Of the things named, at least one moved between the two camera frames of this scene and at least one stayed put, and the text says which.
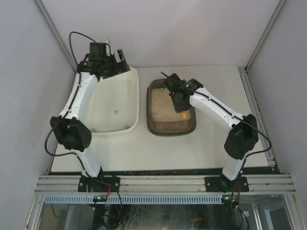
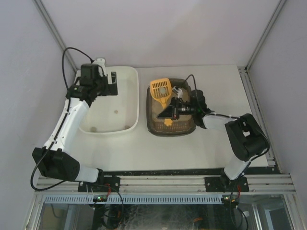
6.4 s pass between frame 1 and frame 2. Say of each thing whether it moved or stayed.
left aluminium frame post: stayed
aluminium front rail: stayed
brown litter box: stayed
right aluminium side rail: stayed
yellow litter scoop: moved
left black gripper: moved
